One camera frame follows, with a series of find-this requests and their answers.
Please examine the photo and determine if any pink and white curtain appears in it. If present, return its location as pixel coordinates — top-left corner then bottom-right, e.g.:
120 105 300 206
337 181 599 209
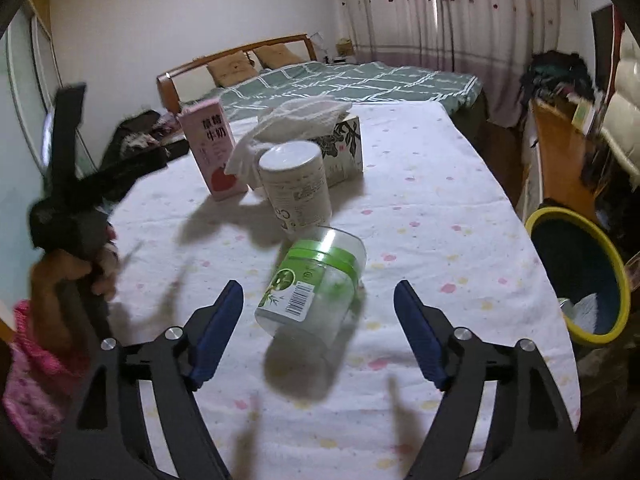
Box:
332 0 566 86

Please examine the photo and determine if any clear jar green lid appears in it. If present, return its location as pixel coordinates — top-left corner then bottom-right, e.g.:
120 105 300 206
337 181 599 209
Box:
255 226 367 348

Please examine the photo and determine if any green plaid duvet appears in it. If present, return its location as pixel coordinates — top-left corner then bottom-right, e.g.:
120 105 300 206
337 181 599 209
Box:
215 60 483 121

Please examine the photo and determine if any pile of dark clothes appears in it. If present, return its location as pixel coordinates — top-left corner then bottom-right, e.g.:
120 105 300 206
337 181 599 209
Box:
107 110 188 171

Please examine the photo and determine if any brown bear face pillow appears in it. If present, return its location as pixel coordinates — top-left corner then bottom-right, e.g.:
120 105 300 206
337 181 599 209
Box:
206 57 258 87

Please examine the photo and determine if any pink milk carton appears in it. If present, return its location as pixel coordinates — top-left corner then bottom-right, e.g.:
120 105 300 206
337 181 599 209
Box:
179 100 248 201

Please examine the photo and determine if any wooden bed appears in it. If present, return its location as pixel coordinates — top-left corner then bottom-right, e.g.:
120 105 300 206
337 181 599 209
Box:
156 34 486 126

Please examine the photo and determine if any low wooden cabinet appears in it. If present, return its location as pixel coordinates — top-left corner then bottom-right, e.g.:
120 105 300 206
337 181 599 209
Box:
520 97 601 221

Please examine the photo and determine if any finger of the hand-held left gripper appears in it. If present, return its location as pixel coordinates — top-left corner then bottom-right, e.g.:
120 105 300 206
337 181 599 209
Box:
42 82 87 196
95 149 168 206

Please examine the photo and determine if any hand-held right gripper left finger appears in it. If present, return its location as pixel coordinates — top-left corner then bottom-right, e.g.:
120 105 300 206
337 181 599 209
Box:
52 280 246 480

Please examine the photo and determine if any clothes heap on cabinet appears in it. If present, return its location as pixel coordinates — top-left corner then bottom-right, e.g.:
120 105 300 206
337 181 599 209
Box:
520 50 596 106

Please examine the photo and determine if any person's left hand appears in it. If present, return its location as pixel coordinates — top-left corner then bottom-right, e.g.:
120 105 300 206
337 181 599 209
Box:
30 250 118 351

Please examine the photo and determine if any white tissue box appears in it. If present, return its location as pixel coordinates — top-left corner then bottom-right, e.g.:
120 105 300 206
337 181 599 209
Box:
227 97 363 191

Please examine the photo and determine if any white dotted tablecloth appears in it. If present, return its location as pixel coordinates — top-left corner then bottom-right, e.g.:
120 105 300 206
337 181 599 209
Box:
100 100 581 480

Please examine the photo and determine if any plain brown pillow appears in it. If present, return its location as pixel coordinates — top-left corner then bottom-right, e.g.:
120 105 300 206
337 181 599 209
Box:
254 44 303 68

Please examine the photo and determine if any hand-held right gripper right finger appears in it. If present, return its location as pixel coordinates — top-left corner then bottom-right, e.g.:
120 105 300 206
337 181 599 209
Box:
392 280 583 480

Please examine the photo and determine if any person's left forearm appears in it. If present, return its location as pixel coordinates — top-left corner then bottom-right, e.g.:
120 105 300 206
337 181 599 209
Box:
0 300 96 461

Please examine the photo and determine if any black bin yellow rim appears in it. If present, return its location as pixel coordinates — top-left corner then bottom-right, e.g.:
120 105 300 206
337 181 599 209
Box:
525 207 631 346

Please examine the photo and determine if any white paper can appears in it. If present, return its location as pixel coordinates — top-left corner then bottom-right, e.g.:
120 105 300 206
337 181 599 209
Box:
258 141 332 233

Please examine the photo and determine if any frosted glass sliding door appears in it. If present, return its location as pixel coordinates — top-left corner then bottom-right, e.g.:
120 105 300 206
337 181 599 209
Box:
5 0 96 261

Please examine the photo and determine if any cream puffer jacket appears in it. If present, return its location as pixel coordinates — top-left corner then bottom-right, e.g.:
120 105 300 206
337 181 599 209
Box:
600 35 640 181

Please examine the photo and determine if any black television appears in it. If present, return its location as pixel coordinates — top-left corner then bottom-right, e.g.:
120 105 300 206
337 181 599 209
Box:
592 5 616 91

